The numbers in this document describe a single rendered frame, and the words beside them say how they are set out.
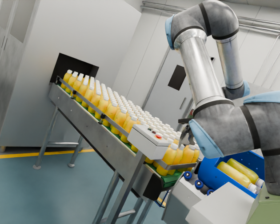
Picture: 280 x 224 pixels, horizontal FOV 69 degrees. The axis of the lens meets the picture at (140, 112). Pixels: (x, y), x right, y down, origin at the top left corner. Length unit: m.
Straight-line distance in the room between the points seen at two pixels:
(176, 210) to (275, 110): 0.85
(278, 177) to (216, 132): 0.16
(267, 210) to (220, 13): 0.58
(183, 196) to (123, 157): 0.43
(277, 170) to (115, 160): 1.01
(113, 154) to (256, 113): 1.02
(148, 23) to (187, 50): 5.44
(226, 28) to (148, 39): 5.14
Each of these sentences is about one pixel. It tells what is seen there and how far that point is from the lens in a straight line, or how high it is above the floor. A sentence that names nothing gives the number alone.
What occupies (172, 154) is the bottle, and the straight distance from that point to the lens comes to 1.14.
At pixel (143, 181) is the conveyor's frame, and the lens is 1.22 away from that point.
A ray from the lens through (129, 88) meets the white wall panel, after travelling 5.86.
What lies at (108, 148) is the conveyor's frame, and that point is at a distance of 1.43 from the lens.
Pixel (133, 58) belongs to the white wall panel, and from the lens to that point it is 6.04.
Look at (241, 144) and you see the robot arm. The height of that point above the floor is 1.31.
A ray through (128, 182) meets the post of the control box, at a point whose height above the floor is 0.79.
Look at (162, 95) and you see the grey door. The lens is 5.13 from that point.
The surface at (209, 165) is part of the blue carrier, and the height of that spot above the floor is 1.09.
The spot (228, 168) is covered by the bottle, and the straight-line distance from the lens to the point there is 1.13.
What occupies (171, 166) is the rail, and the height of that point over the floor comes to 0.97.
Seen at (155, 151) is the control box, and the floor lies 1.05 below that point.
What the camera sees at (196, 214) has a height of 1.14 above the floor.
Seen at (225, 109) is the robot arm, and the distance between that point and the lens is 0.57.
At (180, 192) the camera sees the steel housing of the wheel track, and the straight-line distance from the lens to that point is 1.20.
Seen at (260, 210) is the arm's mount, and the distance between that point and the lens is 0.56.
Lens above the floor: 1.38
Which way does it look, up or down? 11 degrees down
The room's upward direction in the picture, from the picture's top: 24 degrees clockwise
